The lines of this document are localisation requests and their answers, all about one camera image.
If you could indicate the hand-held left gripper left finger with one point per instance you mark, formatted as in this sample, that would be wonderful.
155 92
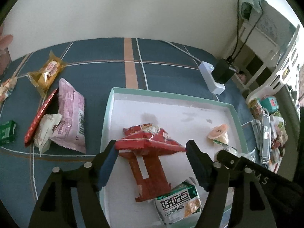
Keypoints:
106 168

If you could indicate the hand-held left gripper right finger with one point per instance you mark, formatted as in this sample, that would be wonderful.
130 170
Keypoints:
197 166

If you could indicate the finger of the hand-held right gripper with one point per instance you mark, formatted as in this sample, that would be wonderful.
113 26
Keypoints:
225 157

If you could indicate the peach pudding cup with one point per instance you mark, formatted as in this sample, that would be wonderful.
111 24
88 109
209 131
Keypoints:
219 133

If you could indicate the white green cracker packet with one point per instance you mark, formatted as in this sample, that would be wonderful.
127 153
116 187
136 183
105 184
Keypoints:
175 201

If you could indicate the red orange striped packet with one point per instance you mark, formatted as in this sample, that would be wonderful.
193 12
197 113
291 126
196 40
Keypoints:
149 173

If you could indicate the red pictured snack packet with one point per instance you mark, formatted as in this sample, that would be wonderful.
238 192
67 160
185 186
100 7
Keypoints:
147 140

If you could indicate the teal-rimmed white tray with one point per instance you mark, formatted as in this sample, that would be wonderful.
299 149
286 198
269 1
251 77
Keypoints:
171 109

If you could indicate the yellow snack packet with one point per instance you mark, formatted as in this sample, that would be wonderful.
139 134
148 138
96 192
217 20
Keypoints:
46 72

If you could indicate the pink white snack packet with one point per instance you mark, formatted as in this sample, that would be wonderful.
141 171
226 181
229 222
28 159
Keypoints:
7 86

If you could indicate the pile of assorted small things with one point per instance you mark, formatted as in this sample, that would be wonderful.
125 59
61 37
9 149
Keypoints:
266 128

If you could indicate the purple snack packet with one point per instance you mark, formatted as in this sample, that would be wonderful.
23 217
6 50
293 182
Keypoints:
70 116

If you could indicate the white wrapped snack packet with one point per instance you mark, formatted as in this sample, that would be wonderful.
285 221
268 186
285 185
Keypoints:
45 133

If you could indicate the plain red snack packet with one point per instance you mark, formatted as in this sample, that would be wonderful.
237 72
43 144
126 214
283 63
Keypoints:
39 116

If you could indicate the black power adapter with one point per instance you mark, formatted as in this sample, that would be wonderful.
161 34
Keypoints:
222 71

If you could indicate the white power strip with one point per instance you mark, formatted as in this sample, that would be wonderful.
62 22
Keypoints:
205 68

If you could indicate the green snack packet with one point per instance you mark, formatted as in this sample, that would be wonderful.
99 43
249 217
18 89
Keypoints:
7 131

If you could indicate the white storage cart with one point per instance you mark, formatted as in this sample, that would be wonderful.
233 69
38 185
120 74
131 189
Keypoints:
261 42

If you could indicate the green cloth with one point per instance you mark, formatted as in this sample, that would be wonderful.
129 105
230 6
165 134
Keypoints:
249 7

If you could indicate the pink flower bouquet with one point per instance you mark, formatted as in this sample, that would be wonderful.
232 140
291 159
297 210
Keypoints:
6 41

